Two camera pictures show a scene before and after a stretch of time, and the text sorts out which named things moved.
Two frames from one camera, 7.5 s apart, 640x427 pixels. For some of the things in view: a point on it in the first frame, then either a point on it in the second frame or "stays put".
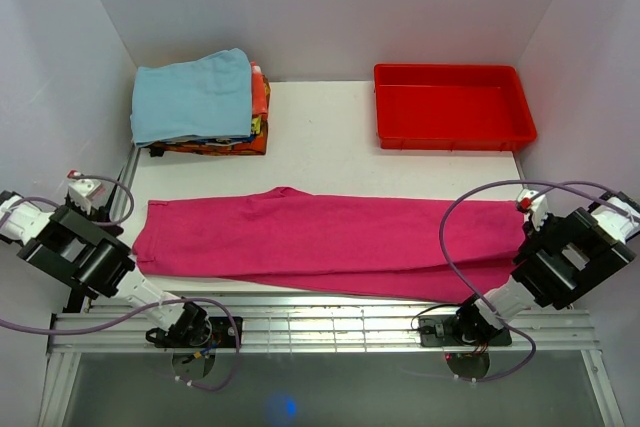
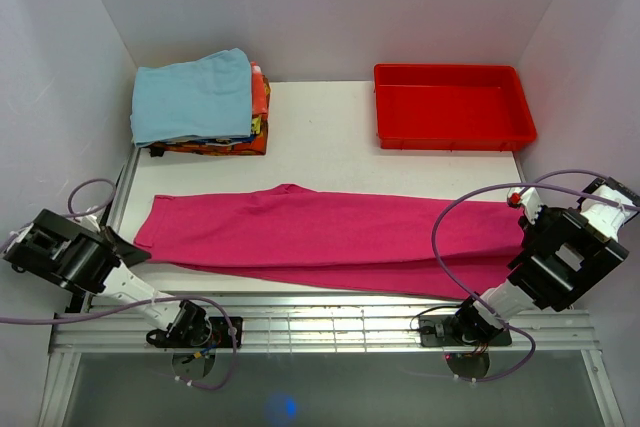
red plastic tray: x=451 y=108 stays put
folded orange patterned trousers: x=254 y=145 stays put
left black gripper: x=102 y=215 to x=130 y=254
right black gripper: x=531 y=233 stays put
